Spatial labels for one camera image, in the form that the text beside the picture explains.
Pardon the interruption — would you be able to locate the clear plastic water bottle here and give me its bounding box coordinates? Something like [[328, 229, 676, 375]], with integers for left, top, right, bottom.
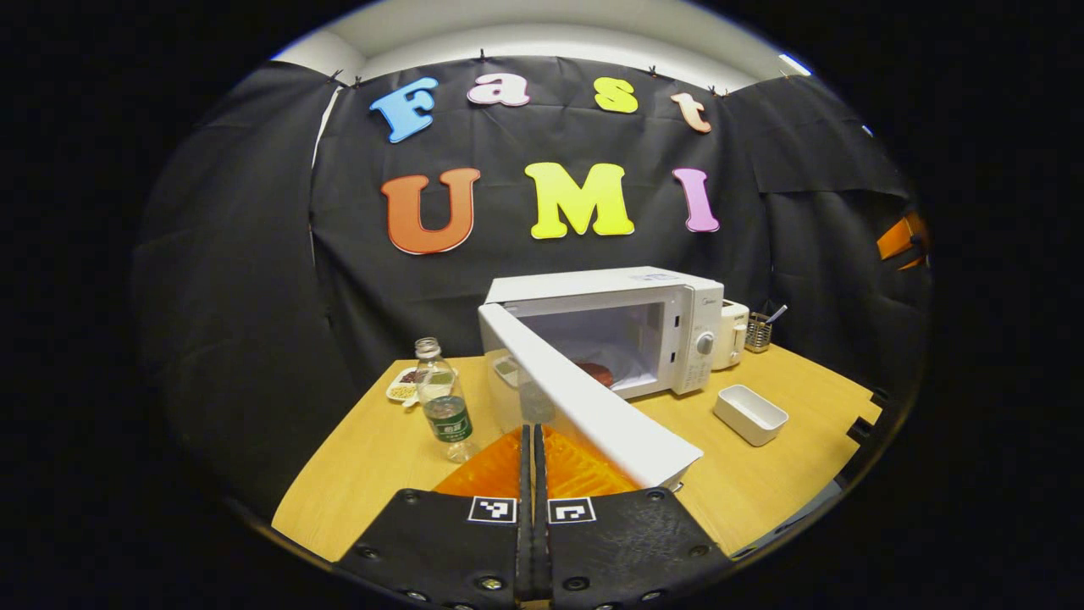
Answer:
[[414, 337, 479, 463]]

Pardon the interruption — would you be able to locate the white rectangular tray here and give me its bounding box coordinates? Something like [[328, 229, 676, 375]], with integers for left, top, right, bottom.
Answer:
[[713, 384, 789, 447]]

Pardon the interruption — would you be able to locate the cream toaster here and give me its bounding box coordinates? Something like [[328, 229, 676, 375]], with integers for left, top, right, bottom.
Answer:
[[713, 300, 751, 372]]

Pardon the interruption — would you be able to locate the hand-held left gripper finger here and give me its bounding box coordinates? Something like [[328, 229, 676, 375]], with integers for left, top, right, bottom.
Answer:
[[534, 424, 733, 610], [335, 424, 534, 610]]

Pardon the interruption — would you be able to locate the white microwave oven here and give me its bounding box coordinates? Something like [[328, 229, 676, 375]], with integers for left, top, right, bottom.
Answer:
[[477, 267, 726, 492]]

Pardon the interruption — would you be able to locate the white divided snack dish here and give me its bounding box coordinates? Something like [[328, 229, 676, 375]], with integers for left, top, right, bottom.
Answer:
[[386, 366, 433, 406]]

